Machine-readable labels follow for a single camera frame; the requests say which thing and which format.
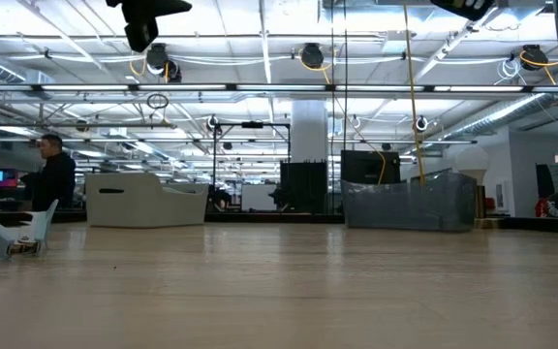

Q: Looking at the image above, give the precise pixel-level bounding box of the white square pillar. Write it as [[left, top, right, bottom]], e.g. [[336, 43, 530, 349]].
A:
[[291, 99, 329, 164]]

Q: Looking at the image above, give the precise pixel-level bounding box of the black cable reel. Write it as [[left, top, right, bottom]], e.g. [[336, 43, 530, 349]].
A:
[[520, 44, 550, 72], [145, 43, 183, 83], [299, 42, 326, 70]]

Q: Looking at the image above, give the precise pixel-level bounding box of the thin black hanging cable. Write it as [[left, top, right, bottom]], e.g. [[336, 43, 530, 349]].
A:
[[343, 0, 350, 151], [329, 0, 336, 214]]

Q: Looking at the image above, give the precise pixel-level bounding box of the black aluminium table frame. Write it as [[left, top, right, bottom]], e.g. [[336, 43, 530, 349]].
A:
[[48, 210, 558, 237]]

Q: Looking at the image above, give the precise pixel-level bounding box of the black equipment box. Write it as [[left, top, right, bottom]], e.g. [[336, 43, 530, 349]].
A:
[[340, 149, 402, 186], [279, 160, 329, 215]]

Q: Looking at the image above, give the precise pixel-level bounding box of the long light rail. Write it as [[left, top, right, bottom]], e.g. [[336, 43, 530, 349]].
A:
[[0, 82, 558, 95]]

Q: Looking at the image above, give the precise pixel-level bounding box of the silver ventilation duct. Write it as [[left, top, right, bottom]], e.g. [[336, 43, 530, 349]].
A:
[[446, 92, 557, 143]]

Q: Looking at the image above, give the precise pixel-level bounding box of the wooden bulb holder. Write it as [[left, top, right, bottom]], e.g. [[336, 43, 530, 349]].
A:
[[475, 183, 501, 230]]

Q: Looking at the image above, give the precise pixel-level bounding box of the black gantry frame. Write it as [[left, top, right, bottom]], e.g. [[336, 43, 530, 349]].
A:
[[212, 120, 293, 214]]

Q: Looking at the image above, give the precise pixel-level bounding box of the thick yellow cable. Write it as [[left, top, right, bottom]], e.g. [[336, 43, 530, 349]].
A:
[[402, 0, 426, 184]]

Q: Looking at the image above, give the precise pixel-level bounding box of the translucent dark plastic bin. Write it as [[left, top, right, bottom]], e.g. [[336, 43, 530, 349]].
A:
[[340, 172, 478, 233]]

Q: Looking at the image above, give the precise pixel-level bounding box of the light grey plastic bin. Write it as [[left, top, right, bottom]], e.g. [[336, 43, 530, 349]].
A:
[[84, 173, 209, 228]]

